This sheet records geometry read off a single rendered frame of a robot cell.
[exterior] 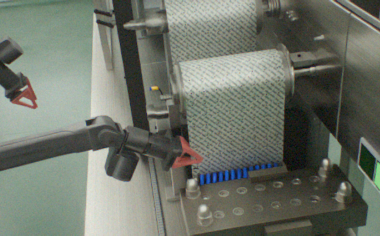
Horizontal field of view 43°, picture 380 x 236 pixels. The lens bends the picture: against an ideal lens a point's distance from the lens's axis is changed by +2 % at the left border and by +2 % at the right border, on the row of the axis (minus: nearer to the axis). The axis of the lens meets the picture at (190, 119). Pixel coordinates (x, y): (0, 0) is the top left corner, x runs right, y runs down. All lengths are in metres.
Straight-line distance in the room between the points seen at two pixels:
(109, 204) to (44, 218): 1.48
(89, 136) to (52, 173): 2.08
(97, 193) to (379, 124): 0.81
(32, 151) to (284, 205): 0.57
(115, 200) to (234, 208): 0.40
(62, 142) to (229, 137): 0.39
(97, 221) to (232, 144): 0.43
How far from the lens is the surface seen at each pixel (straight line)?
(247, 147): 1.18
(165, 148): 1.11
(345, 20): 1.02
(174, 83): 1.09
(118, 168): 1.11
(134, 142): 1.08
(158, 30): 1.30
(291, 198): 1.13
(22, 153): 1.08
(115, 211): 1.33
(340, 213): 1.12
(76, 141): 1.07
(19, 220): 2.86
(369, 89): 0.96
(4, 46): 1.56
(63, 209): 2.83
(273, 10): 1.36
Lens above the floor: 1.76
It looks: 31 degrees down
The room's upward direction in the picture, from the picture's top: 5 degrees counter-clockwise
